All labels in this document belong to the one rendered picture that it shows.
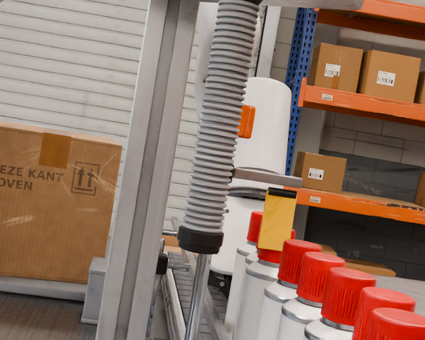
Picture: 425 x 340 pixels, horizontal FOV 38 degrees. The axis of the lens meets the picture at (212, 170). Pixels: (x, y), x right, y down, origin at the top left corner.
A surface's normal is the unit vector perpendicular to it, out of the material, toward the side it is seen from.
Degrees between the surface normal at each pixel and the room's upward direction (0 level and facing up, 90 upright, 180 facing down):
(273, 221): 87
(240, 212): 66
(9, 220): 90
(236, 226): 70
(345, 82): 91
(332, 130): 90
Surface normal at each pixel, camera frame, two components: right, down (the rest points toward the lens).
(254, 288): -0.67, -0.07
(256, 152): 0.02, -0.29
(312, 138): 0.03, 0.06
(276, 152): 0.61, -0.16
